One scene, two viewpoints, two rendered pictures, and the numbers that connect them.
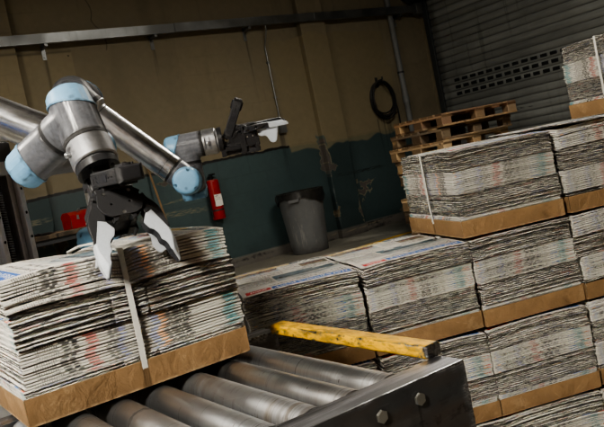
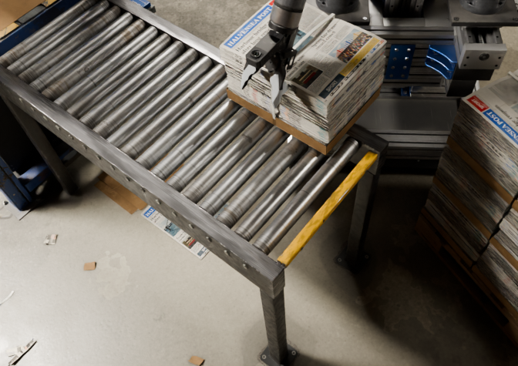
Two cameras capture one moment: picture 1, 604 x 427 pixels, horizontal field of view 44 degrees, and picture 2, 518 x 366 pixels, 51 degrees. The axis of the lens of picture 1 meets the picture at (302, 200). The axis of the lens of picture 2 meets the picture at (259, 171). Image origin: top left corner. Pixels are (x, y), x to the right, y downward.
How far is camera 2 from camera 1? 1.48 m
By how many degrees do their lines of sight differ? 80
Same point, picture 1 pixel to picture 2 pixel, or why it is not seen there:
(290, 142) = not seen: outside the picture
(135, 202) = (272, 65)
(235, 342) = (318, 146)
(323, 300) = (502, 150)
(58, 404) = (238, 99)
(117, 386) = (261, 113)
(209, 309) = (313, 125)
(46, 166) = not seen: outside the picture
